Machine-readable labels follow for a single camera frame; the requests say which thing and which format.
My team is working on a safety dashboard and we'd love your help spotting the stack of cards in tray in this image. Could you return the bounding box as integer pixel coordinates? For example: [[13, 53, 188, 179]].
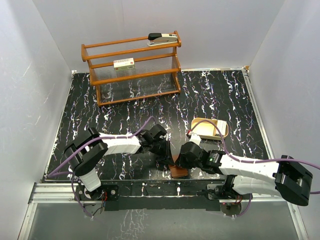
[[215, 120, 227, 136]]

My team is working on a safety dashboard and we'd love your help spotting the white and red staples box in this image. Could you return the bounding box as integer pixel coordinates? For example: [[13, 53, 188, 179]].
[[113, 57, 135, 71]]

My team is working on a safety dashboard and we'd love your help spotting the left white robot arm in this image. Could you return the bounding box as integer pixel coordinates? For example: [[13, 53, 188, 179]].
[[64, 124, 174, 200]]

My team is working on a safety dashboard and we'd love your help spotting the wooden three-tier shelf rack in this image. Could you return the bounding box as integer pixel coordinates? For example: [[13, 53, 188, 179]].
[[81, 31, 182, 107]]

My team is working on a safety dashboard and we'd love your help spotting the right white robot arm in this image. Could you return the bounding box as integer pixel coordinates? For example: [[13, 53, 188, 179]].
[[176, 141, 313, 207]]

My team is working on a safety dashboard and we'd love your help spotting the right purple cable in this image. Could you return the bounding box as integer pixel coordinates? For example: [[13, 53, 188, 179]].
[[187, 120, 320, 217]]

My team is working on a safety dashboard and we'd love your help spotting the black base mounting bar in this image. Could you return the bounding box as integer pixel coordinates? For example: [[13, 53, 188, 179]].
[[101, 178, 253, 213]]

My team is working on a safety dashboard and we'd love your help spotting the brown leather card holder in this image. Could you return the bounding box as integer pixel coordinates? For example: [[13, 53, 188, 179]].
[[168, 154, 189, 179]]

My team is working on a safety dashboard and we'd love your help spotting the black and beige stapler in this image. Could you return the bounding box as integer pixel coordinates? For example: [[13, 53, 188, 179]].
[[147, 33, 178, 47]]

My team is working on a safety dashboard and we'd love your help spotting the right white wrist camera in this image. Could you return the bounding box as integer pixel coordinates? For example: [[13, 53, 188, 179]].
[[187, 131, 202, 146]]

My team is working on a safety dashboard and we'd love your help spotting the beige oval tray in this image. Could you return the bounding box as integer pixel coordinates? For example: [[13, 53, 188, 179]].
[[191, 117, 229, 141]]

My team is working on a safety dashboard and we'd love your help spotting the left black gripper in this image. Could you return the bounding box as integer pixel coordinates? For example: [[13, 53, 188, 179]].
[[149, 139, 174, 166]]

